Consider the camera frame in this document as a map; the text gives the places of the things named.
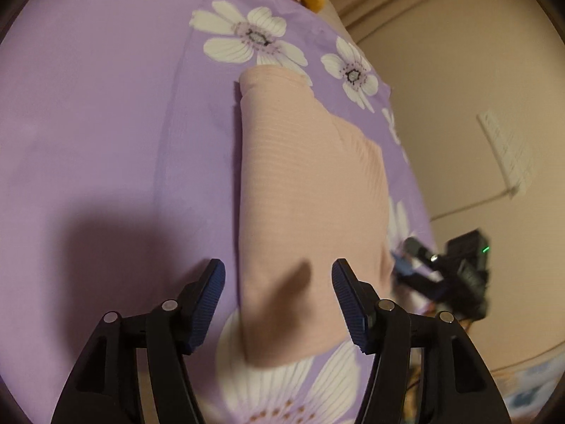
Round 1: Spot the purple floral bed sheet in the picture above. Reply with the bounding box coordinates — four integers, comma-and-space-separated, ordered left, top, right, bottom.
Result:
1, 0, 432, 423

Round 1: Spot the white wall power strip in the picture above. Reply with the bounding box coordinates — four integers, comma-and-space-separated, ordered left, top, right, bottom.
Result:
477, 111, 536, 197

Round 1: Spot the pink striped small garment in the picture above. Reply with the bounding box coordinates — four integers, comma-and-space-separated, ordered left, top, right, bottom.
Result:
238, 65, 393, 367

